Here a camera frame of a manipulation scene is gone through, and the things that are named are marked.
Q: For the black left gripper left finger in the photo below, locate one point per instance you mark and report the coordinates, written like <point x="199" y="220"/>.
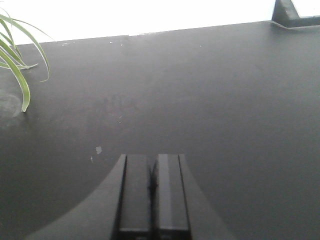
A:
<point x="133" y="214"/>

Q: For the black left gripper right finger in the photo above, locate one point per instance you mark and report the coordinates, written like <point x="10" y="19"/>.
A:
<point x="171" y="220"/>

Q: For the green plant leaves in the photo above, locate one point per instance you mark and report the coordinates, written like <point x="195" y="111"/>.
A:
<point x="12" y="59"/>

